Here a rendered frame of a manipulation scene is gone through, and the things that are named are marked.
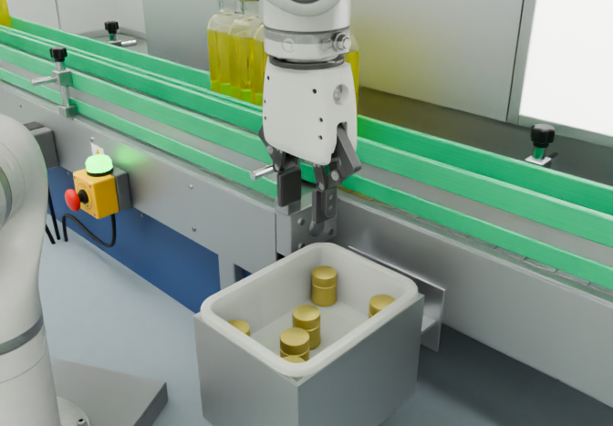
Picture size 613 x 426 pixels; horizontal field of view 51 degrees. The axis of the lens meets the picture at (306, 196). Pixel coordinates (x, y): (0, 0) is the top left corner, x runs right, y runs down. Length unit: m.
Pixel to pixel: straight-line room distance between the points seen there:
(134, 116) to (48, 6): 6.13
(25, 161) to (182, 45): 0.77
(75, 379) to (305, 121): 0.58
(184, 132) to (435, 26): 0.41
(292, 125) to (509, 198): 0.27
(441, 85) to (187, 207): 0.44
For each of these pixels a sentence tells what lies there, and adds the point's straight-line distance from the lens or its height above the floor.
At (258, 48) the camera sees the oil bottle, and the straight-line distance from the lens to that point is 1.00.
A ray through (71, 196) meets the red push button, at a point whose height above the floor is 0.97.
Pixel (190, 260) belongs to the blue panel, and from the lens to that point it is 1.13.
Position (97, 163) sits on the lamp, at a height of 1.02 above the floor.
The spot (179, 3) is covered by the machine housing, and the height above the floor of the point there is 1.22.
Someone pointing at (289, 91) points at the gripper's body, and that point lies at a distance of 0.64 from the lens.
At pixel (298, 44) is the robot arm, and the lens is 0.60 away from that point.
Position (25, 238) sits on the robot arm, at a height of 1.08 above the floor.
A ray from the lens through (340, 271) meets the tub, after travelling 0.86.
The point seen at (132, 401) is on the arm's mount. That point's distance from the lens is 0.98.
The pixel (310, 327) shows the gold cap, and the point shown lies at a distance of 0.77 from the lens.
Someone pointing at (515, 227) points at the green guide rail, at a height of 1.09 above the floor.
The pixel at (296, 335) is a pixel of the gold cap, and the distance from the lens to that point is 0.74.
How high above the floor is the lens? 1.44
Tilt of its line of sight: 26 degrees down
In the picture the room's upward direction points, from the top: straight up
